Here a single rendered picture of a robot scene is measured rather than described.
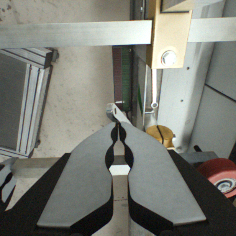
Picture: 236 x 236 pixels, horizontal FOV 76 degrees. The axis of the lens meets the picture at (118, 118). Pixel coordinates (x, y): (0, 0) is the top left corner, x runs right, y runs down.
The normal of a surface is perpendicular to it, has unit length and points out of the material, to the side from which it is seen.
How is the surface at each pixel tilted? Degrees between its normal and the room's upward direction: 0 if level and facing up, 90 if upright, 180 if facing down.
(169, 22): 0
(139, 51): 0
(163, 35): 0
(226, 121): 90
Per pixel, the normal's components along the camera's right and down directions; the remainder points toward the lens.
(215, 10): 0.02, 0.49
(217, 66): -1.00, 0.04
